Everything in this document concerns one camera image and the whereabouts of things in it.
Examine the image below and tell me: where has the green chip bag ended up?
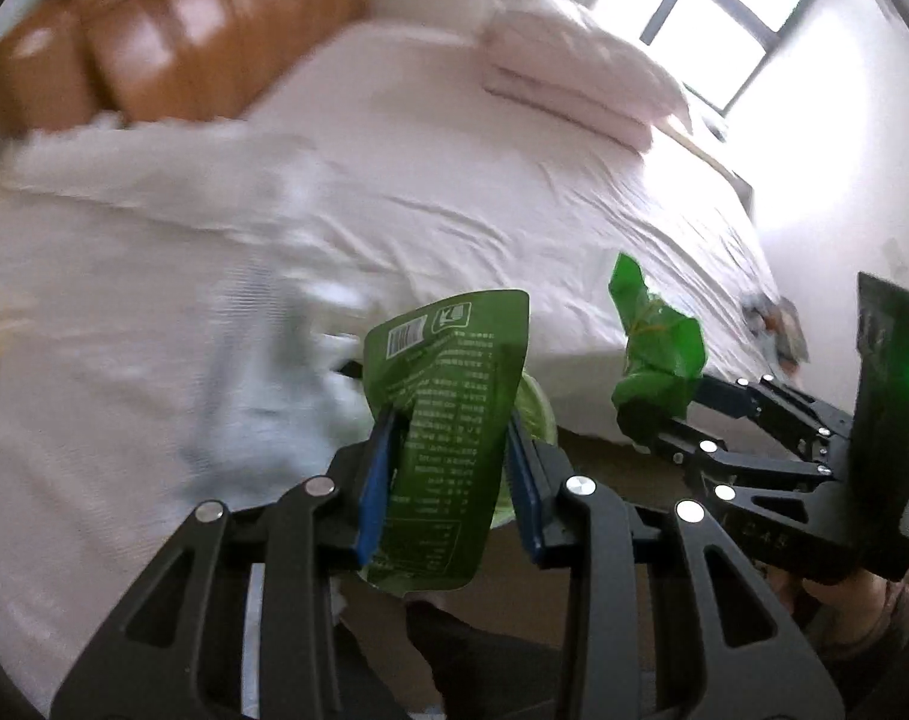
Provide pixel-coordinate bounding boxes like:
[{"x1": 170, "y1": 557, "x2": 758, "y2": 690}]
[{"x1": 609, "y1": 254, "x2": 708, "y2": 385}]

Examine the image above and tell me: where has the white lace table cover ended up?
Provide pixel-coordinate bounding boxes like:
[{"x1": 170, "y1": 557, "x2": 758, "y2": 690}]
[{"x1": 0, "y1": 122, "x2": 370, "y2": 718}]

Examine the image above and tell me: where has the green snack bag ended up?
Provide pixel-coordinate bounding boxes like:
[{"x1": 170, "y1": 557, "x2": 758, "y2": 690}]
[{"x1": 361, "y1": 289, "x2": 529, "y2": 596}]

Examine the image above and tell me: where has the green plastic trash basket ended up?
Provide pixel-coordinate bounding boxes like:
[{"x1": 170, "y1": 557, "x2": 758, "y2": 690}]
[{"x1": 490, "y1": 371, "x2": 559, "y2": 530}]

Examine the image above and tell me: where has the wooden headboard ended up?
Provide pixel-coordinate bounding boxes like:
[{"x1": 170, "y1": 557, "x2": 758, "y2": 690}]
[{"x1": 0, "y1": 0, "x2": 368, "y2": 138}]

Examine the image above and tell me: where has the bed with pink sheet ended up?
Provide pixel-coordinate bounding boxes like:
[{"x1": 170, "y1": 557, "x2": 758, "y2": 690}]
[{"x1": 248, "y1": 21, "x2": 778, "y2": 440}]

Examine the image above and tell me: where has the window with dark frame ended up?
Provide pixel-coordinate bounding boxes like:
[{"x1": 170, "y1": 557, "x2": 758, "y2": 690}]
[{"x1": 640, "y1": 0, "x2": 814, "y2": 115}]

